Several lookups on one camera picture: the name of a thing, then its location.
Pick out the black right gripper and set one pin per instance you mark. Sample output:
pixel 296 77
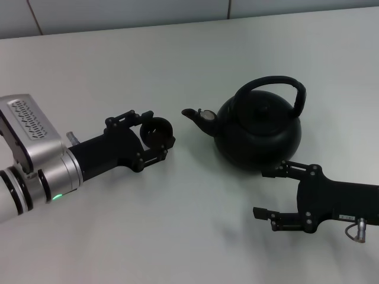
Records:
pixel 334 201

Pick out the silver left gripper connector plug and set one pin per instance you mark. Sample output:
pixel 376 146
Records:
pixel 72 138

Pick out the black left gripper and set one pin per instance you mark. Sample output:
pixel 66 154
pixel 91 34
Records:
pixel 103 154

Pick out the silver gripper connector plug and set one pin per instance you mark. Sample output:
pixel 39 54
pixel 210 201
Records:
pixel 359 230
pixel 72 138

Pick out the small black teacup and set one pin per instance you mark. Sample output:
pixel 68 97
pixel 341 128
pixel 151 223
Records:
pixel 155 133

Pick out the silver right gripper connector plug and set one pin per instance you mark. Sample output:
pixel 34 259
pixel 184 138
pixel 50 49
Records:
pixel 359 230

